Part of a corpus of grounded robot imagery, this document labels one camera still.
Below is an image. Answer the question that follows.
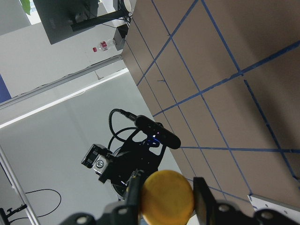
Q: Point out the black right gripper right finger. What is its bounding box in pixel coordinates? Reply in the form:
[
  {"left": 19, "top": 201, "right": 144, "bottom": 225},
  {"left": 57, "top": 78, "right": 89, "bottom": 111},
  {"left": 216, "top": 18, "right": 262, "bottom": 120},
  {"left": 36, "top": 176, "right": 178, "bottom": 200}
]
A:
[{"left": 193, "top": 177, "right": 217, "bottom": 225}]

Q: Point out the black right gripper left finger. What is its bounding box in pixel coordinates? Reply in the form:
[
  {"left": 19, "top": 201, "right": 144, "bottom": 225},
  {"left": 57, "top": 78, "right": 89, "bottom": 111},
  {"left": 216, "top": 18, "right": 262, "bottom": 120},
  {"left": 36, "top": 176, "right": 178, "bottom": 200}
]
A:
[{"left": 121, "top": 170, "right": 143, "bottom": 225}]

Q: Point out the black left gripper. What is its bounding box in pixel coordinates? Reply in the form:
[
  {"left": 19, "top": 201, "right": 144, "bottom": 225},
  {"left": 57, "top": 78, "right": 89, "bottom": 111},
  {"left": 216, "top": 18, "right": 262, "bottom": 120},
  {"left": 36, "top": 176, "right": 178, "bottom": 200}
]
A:
[{"left": 81, "top": 130, "right": 166, "bottom": 199}]

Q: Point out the black computer monitor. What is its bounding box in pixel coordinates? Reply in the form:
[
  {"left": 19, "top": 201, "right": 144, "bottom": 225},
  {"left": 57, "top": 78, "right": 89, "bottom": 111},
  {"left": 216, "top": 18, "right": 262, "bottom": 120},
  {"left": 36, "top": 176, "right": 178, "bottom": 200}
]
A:
[{"left": 33, "top": 0, "right": 132, "bottom": 45}]

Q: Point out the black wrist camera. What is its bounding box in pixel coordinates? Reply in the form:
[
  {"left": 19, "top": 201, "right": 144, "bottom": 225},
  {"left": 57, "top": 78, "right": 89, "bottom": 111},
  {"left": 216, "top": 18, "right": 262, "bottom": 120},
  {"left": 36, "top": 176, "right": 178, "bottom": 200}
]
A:
[{"left": 134, "top": 115, "right": 181, "bottom": 150}]

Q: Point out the yellow push button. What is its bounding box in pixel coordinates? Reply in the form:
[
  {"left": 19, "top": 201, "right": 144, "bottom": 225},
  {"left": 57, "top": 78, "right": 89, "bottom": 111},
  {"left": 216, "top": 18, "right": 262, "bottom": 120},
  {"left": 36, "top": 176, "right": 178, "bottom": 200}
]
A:
[{"left": 141, "top": 170, "right": 195, "bottom": 225}]

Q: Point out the clear plastic bottle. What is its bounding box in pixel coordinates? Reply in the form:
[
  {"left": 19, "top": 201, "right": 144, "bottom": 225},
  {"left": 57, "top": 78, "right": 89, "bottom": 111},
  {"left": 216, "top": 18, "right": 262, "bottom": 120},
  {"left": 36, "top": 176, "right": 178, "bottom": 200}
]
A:
[{"left": 92, "top": 39, "right": 116, "bottom": 53}]

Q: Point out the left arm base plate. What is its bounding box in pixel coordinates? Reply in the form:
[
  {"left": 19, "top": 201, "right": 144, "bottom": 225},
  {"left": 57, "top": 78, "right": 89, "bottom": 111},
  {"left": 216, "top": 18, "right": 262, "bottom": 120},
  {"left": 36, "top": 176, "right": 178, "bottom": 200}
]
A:
[{"left": 248, "top": 194, "right": 300, "bottom": 220}]

